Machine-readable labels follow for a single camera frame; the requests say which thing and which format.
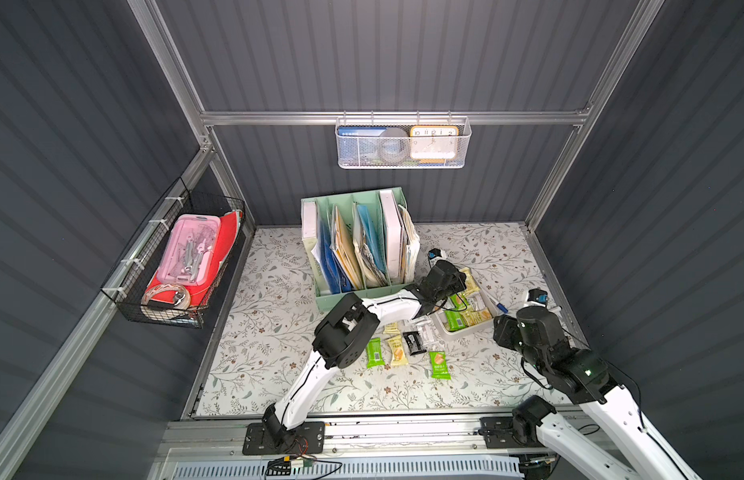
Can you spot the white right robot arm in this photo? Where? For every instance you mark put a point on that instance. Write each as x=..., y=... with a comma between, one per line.
x=586, y=380

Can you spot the white wire wall basket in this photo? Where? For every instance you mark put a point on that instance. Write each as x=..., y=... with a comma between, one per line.
x=406, y=123

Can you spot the black cookie packet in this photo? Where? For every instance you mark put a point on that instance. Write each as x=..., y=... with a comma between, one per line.
x=414, y=343

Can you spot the clear tape roll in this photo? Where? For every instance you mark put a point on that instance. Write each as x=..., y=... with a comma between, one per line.
x=173, y=296

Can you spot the blue capped pen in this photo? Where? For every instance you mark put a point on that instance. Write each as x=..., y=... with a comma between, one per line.
x=497, y=304

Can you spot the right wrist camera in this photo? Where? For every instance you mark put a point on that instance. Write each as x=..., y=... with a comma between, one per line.
x=537, y=297

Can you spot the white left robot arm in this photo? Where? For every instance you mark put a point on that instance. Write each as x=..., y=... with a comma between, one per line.
x=343, y=335

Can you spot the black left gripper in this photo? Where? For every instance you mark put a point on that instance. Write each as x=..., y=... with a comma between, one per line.
x=447, y=274

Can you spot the blue folder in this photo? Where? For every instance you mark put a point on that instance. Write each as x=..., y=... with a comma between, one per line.
x=337, y=280

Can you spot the pink plastic pencil case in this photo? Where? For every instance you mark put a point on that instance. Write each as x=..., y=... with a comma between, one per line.
x=188, y=254

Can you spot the grey tape roll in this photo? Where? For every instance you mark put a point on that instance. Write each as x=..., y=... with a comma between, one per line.
x=394, y=146

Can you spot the green cookie packet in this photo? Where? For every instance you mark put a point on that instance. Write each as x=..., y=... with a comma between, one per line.
x=375, y=356
x=439, y=365

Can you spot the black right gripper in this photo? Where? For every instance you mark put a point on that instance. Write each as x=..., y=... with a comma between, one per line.
x=507, y=330

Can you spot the white plastic storage box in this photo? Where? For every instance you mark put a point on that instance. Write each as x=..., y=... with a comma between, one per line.
x=468, y=312

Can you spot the black wire side basket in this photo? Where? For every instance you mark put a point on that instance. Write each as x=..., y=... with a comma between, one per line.
x=136, y=270

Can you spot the mint green file organizer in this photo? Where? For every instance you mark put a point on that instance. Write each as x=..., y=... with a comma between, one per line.
x=355, y=222

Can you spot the small yellow cookie packet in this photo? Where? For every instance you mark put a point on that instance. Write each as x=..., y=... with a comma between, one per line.
x=392, y=330

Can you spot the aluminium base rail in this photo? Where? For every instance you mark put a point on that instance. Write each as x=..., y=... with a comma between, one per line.
x=427, y=432

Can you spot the yellow white alarm clock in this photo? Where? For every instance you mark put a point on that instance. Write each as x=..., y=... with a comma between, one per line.
x=434, y=142

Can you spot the clear cookie packet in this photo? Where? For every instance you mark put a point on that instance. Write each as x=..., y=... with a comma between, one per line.
x=430, y=336

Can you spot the blue box in basket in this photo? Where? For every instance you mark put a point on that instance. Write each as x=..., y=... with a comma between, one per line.
x=358, y=145

